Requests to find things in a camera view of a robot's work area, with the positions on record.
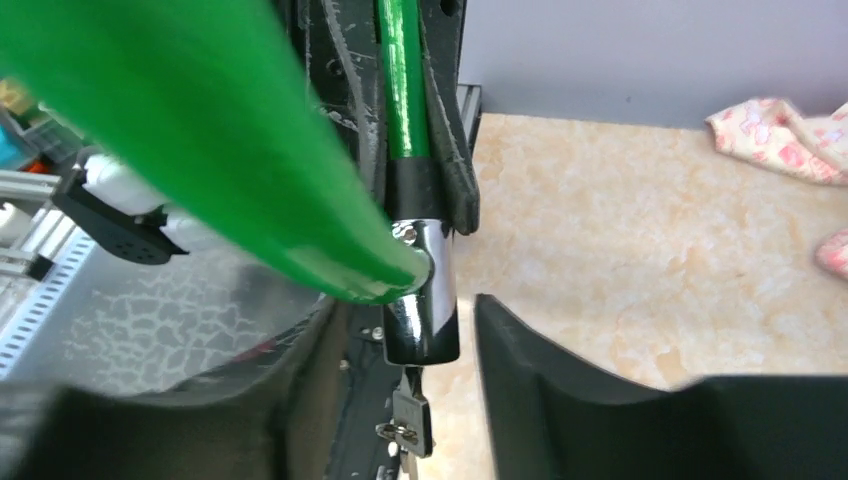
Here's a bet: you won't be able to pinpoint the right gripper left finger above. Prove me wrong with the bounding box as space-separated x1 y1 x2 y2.
1 301 384 479

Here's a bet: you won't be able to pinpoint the green cable lock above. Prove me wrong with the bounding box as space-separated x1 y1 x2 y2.
1 1 460 366

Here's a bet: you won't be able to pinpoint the green lock keys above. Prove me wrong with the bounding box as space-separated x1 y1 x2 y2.
375 366 435 479

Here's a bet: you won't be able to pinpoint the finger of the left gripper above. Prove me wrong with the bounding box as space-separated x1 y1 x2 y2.
419 0 480 235
271 0 388 205

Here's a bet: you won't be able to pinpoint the pink patterned cloth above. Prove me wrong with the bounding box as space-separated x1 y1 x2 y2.
705 97 848 280

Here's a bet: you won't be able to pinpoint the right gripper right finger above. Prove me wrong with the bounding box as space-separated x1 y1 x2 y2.
474 294 847 479

